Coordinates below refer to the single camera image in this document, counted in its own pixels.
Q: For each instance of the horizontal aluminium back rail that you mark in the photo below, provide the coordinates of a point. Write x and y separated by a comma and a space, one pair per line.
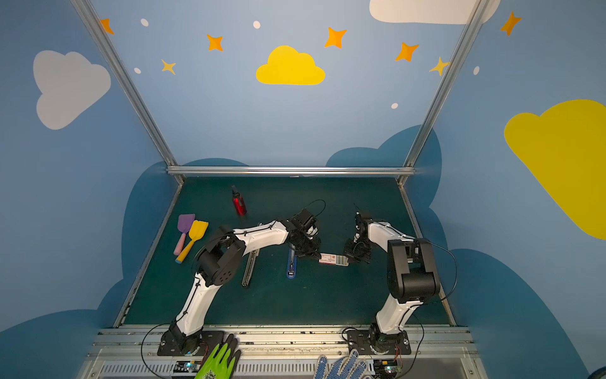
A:
290, 171

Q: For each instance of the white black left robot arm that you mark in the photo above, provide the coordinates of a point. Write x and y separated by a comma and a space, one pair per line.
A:
218, 262

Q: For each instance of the left corner aluminium post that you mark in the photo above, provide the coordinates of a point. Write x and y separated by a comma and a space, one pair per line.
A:
94, 26

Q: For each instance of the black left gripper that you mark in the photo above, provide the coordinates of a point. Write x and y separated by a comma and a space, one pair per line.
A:
308, 244

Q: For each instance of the yellow spatula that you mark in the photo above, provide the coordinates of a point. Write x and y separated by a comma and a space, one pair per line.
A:
196, 232

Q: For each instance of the corner aluminium post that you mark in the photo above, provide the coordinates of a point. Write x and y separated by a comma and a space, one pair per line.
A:
94, 26
460, 53

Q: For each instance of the purple spatula pink handle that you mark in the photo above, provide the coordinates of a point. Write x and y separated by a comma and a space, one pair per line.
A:
185, 222

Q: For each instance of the blue dotted white glove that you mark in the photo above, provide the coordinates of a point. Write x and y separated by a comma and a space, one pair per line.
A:
347, 367

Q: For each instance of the long metal stapler magazine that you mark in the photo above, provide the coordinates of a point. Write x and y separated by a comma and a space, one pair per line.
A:
250, 268

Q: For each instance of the right corner aluminium post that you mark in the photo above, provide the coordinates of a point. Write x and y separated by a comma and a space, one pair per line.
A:
460, 53

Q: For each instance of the red white staple box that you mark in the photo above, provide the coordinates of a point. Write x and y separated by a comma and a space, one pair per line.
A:
334, 259

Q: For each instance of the red metal bottle black cap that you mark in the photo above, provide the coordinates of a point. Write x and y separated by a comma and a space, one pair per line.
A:
238, 201

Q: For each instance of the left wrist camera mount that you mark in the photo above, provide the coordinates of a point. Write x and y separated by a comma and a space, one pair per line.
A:
305, 222

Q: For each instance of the front aluminium base frame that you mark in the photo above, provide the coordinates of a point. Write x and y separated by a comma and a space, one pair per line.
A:
281, 351

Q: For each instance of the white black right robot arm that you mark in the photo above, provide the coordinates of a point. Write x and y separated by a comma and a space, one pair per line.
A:
412, 274

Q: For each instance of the green work glove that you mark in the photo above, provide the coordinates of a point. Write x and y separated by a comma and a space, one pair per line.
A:
222, 361

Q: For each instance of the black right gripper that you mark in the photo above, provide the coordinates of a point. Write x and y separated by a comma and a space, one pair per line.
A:
358, 248

